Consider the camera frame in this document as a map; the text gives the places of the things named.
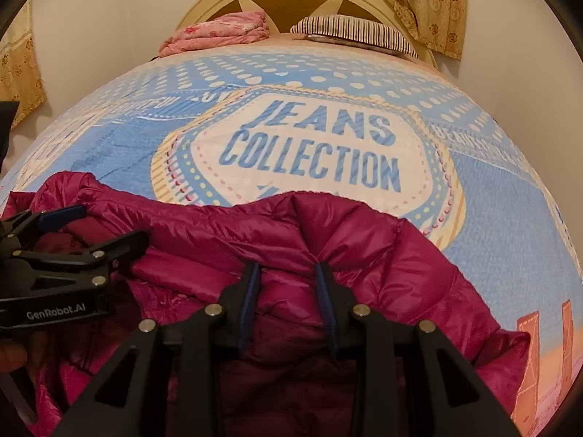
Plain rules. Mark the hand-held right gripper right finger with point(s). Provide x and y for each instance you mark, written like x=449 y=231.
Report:
x=325 y=300

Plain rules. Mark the cream wooden bed headboard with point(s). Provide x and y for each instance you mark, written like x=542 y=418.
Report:
x=218 y=0

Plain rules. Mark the striped pillow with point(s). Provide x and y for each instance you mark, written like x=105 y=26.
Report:
x=355 y=32

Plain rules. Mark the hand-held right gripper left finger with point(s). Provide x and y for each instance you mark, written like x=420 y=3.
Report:
x=250 y=300

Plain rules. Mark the narrow beige floral curtain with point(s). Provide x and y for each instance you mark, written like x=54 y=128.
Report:
x=423 y=4

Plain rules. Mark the person's left hand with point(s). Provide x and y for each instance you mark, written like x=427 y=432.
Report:
x=11 y=355

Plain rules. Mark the folded pink floral blanket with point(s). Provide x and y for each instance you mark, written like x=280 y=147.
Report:
x=214 y=32

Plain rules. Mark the magenta puffer jacket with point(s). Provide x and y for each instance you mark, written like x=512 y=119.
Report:
x=205 y=236

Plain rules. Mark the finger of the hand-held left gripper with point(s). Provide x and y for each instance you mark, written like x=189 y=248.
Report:
x=123 y=246
x=59 y=217

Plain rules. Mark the wide beige floral curtain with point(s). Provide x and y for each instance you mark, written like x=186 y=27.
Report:
x=18 y=63

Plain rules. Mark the bed with patterned cover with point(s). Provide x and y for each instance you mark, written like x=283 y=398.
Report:
x=319 y=145

